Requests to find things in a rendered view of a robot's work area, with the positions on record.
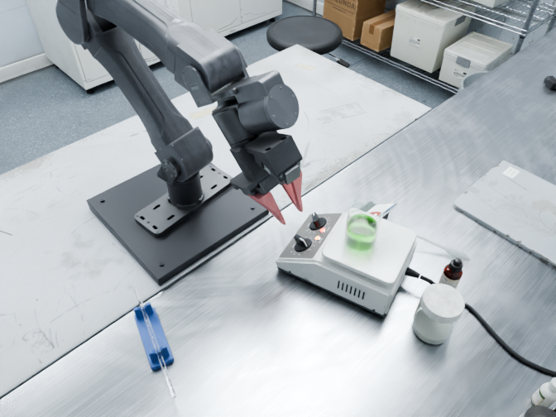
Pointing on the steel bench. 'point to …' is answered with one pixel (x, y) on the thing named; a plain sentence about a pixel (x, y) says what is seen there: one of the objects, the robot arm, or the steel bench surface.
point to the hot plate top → (381, 262)
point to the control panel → (311, 237)
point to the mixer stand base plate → (515, 208)
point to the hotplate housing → (347, 279)
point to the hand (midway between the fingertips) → (289, 213)
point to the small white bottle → (545, 394)
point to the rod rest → (155, 336)
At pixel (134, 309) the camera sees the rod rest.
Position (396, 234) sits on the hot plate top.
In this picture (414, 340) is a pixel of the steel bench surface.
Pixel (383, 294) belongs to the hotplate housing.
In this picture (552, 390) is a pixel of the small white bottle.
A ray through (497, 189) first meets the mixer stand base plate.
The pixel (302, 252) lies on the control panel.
